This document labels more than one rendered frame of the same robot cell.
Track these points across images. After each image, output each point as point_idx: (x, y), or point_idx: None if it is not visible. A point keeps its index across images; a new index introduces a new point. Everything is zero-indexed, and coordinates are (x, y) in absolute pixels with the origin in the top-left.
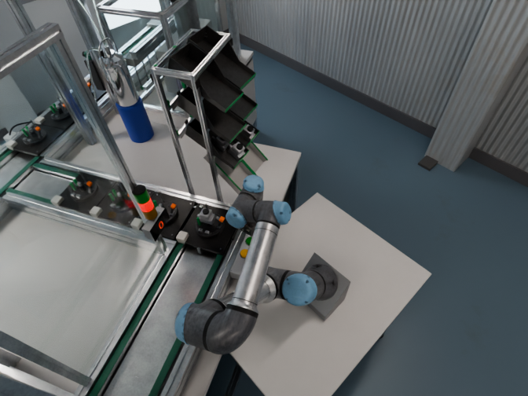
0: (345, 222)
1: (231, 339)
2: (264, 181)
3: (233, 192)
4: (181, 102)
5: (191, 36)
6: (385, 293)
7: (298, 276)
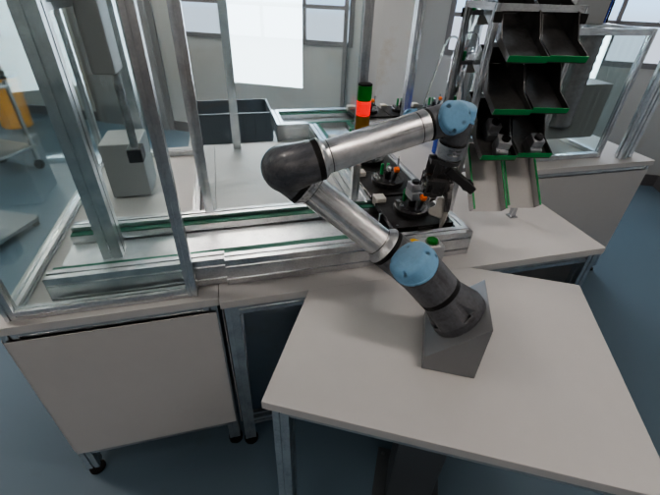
0: (582, 332)
1: (280, 156)
2: (520, 237)
3: (473, 222)
4: (476, 57)
5: None
6: (546, 431)
7: (424, 243)
